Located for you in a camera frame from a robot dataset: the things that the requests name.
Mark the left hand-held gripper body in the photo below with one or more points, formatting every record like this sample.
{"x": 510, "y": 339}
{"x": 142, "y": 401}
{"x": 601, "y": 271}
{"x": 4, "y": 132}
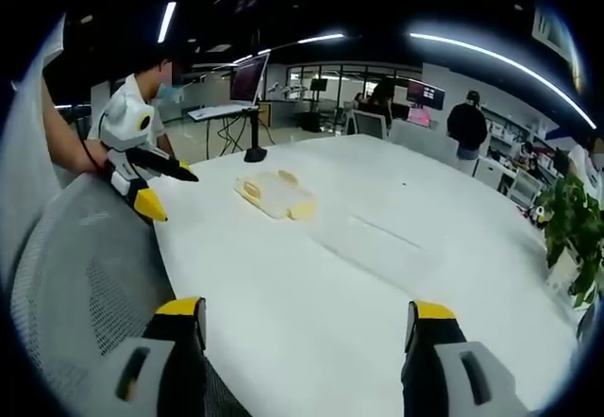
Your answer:
{"x": 125, "y": 120}

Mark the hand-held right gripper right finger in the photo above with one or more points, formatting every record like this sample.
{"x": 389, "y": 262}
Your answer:
{"x": 434, "y": 370}

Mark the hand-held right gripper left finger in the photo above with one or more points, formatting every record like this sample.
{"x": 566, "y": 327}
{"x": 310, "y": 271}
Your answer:
{"x": 165, "y": 370}

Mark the cream plastic buckle part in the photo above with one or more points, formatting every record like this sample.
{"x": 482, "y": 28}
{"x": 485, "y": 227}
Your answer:
{"x": 252, "y": 191}

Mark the clear plastic food container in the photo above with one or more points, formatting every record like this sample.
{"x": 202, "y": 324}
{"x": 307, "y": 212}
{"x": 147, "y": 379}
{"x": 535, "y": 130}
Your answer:
{"x": 297, "y": 202}

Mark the white tilted desk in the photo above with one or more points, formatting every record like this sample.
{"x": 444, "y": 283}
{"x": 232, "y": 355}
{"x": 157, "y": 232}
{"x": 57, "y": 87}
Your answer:
{"x": 217, "y": 111}

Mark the black monitor stand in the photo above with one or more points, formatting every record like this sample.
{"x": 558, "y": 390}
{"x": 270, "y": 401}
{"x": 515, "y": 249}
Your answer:
{"x": 255, "y": 143}

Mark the person's white sleeve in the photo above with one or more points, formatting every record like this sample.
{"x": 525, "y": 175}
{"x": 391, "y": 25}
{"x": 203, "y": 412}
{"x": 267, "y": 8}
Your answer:
{"x": 28, "y": 120}

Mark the grey mesh office chair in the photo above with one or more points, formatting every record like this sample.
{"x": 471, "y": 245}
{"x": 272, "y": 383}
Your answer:
{"x": 71, "y": 266}

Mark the short ceiling light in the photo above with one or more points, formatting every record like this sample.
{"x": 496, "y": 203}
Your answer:
{"x": 166, "y": 21}
{"x": 322, "y": 38}

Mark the computer monitor on stand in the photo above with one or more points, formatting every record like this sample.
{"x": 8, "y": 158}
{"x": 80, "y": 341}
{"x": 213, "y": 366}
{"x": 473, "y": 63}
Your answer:
{"x": 247, "y": 79}

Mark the dark screen on stand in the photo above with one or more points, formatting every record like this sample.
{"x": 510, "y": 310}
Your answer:
{"x": 317, "y": 86}

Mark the green potted plant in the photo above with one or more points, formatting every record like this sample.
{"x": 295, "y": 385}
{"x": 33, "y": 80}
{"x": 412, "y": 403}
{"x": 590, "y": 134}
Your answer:
{"x": 573, "y": 219}

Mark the white office chair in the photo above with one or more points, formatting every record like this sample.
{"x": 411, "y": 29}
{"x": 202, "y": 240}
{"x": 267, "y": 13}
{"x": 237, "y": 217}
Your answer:
{"x": 368, "y": 124}

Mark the long curved ceiling light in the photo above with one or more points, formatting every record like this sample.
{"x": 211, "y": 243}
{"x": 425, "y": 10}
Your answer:
{"x": 509, "y": 62}

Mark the wall screen with red picture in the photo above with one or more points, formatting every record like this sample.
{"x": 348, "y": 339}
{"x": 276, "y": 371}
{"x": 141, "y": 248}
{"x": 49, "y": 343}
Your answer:
{"x": 427, "y": 95}

